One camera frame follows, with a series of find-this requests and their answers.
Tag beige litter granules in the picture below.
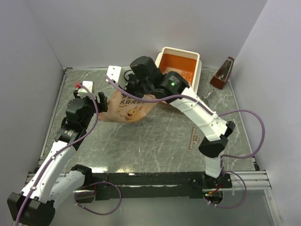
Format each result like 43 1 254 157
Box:
162 67 194 84

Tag aluminium rail frame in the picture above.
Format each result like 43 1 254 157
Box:
25 170 271 190

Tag metal litter scoop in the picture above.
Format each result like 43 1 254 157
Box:
200 89 215 105

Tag peach cat litter bag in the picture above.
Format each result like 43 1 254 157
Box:
98 90 156 123

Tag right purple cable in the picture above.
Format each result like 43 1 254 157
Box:
104 74 266 209

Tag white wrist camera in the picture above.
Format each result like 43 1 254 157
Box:
106 65 127 89
75 81 95 98

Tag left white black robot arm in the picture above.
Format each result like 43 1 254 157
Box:
7 89 108 226

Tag white orange litter box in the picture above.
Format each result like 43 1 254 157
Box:
155 47 202 94

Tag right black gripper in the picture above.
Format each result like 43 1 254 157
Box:
118 72 153 100

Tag purple cable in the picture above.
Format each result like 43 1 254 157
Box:
13 87 123 222
104 74 266 209

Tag brown wooden metronome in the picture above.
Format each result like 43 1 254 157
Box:
210 57 235 89

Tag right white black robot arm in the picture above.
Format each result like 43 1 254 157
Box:
119 56 235 188

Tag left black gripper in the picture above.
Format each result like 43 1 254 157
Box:
74 90 107 129

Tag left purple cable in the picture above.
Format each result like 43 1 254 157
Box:
13 87 123 222

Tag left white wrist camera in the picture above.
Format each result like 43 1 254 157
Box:
75 81 95 98

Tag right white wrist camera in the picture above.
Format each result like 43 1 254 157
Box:
106 65 127 89

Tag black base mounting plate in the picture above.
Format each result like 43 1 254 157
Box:
77 172 232 201

